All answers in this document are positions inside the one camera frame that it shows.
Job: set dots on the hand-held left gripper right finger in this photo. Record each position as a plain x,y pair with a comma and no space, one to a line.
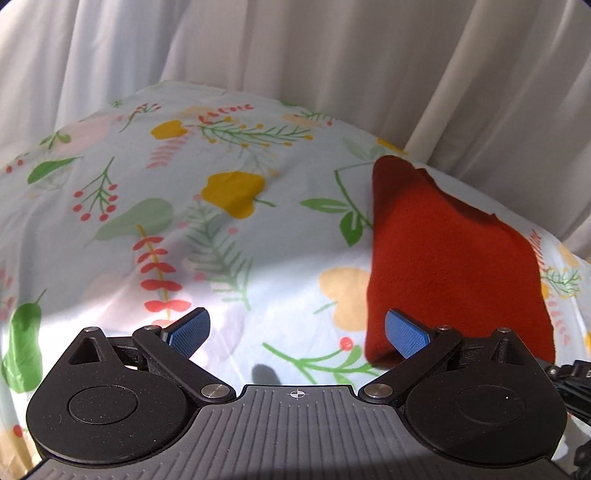
406,330

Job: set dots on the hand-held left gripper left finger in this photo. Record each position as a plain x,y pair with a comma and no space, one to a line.
189,330

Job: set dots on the dark red knitted garment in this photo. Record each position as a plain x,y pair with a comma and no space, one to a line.
438,254

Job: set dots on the floral printed bedsheet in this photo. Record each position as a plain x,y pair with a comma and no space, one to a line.
231,258

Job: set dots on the white curtain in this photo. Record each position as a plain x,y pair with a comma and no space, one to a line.
323,46

